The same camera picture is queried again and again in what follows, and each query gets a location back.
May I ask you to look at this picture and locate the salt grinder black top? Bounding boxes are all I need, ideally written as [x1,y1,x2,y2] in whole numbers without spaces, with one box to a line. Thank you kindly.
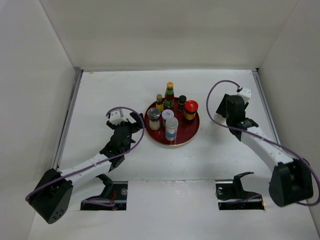
[147,107,161,131]

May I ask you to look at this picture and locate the small gold-capped oil bottle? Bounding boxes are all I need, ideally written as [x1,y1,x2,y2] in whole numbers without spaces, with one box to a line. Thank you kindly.
[155,94,164,113]

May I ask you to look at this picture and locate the white-lidded sauce jar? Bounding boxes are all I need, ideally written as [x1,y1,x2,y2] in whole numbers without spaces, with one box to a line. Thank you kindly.
[161,109,175,128]

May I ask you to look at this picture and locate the white pepper shaker blue label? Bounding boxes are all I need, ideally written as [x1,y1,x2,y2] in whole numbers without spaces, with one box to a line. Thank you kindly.
[165,117,179,142]

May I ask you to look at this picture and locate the red chili sauce bottle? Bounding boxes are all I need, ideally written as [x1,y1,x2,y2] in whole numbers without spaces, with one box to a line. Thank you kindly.
[164,81,175,109]

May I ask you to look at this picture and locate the red-lidded dark sauce jar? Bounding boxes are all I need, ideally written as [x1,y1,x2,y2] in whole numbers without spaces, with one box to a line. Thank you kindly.
[184,100,199,123]

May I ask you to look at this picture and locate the small black-capped spice bottle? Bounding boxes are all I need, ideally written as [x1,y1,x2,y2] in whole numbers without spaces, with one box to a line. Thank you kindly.
[178,95,187,112]

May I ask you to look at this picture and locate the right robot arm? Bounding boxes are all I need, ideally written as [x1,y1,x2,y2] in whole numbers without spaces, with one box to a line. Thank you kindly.
[137,94,314,207]

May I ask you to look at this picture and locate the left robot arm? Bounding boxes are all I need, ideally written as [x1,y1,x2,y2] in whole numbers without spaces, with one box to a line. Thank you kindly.
[25,121,145,224]

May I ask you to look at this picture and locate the red round tray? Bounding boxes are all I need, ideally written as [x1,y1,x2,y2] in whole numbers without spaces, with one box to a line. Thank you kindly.
[144,97,200,146]

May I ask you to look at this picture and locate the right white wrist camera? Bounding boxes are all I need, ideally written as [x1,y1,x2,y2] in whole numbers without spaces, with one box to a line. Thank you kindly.
[237,86,253,104]

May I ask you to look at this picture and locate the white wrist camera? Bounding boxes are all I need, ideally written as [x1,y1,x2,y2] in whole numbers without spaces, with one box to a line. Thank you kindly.
[108,109,126,125]
[237,86,253,104]

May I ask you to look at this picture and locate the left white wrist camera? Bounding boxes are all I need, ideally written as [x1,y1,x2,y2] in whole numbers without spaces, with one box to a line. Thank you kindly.
[108,109,126,125]

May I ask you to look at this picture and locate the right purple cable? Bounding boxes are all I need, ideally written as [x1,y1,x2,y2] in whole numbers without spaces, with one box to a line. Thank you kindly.
[205,79,320,206]

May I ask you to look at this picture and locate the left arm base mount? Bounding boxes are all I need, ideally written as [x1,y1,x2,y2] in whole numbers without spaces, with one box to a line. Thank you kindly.
[80,174,129,211]

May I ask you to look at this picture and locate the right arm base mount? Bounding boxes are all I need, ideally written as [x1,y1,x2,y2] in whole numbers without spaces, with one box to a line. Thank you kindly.
[215,171,265,211]

